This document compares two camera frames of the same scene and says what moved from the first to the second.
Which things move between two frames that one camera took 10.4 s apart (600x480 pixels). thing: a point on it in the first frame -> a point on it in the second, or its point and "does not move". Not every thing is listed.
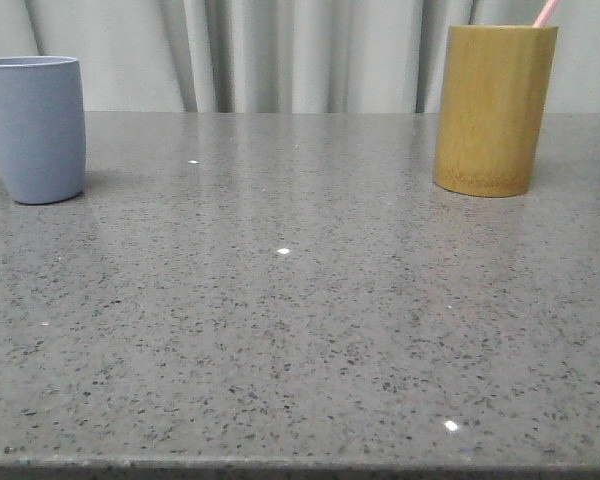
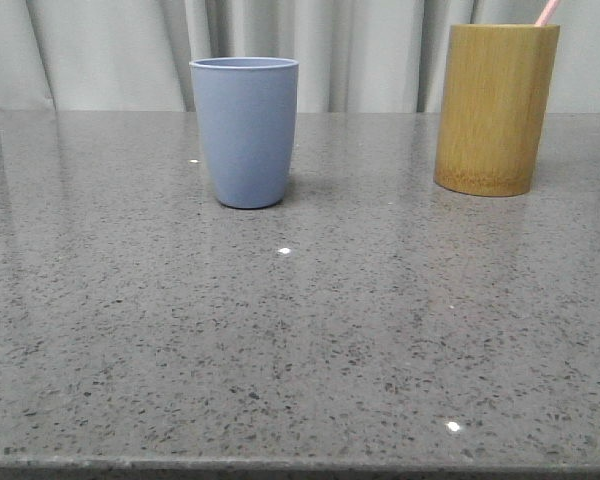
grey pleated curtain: x=294 y=57 does not move
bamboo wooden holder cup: x=492 y=107 does not move
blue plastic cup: x=33 y=109 -> x=248 y=105
